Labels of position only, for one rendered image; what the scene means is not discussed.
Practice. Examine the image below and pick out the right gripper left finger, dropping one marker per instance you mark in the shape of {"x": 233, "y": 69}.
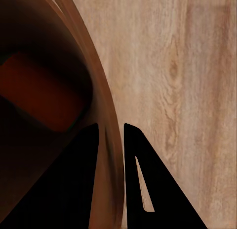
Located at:
{"x": 62, "y": 197}

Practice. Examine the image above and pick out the can of soda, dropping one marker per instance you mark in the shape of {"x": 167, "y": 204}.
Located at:
{"x": 40, "y": 91}

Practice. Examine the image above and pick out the trash can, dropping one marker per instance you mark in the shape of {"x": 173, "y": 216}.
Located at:
{"x": 59, "y": 39}

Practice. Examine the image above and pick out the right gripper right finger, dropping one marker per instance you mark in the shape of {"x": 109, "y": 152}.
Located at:
{"x": 172, "y": 208}

